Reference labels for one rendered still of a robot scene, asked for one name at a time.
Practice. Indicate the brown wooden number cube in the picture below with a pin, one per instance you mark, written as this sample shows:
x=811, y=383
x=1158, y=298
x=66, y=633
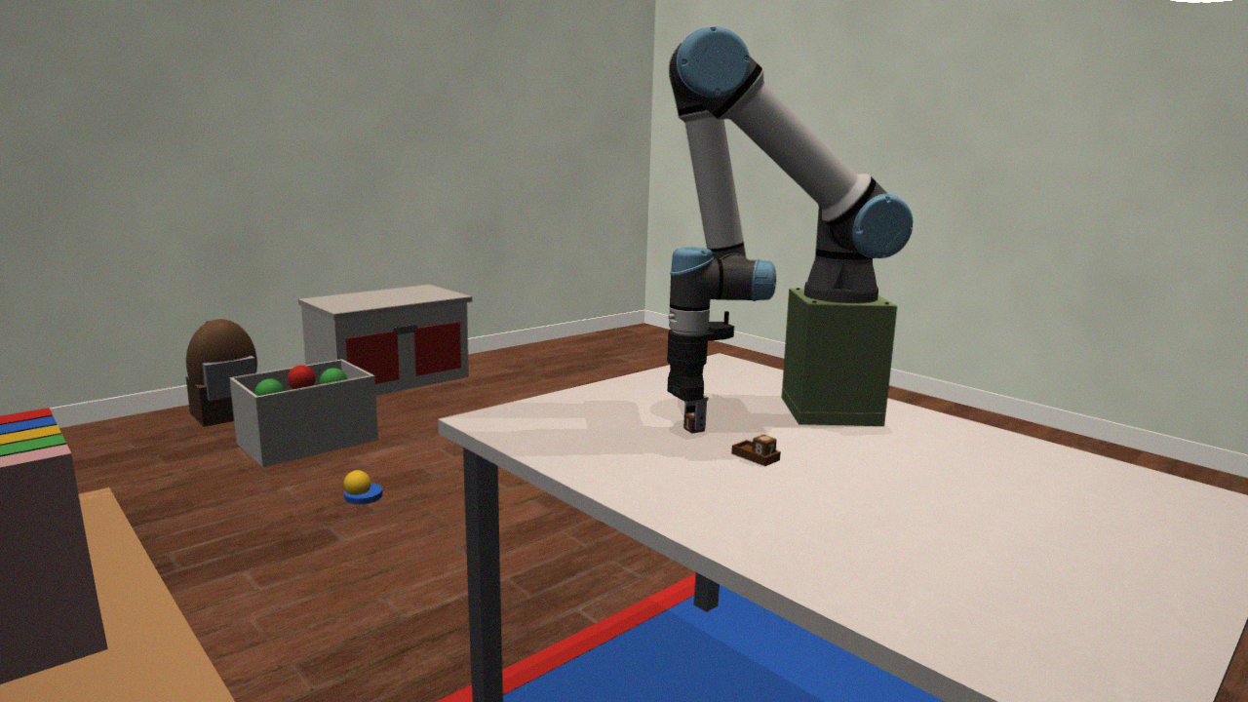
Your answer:
x=764, y=445
x=688, y=423

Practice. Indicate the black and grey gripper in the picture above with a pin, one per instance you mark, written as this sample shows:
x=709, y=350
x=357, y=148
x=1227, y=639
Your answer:
x=688, y=339

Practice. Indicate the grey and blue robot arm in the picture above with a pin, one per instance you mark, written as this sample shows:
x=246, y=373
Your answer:
x=714, y=66

